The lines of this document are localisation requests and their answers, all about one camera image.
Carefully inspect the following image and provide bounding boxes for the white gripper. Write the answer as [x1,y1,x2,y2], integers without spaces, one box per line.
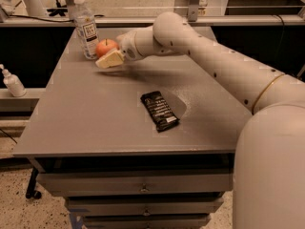
[95,31,140,69]

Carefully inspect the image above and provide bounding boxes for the red apple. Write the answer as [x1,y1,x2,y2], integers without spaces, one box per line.
[95,39,119,58]

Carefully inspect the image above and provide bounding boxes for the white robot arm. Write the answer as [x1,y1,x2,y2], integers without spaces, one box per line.
[96,12,305,229]

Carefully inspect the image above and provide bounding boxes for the clear plastic water bottle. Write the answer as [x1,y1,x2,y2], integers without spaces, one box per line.
[73,0,99,60]

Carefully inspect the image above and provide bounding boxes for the white spray bottle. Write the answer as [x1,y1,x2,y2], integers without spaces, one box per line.
[0,64,27,97]

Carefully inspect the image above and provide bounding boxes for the black snack bar wrapper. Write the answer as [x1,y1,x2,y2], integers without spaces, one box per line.
[140,91,179,133]

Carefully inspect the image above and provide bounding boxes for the grey drawer cabinet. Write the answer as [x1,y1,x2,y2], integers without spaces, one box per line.
[14,39,250,229]

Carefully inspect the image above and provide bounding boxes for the black cable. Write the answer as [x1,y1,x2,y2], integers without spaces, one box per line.
[6,13,106,23]

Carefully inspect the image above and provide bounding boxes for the grey metal post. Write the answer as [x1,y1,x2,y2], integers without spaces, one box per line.
[187,0,200,22]

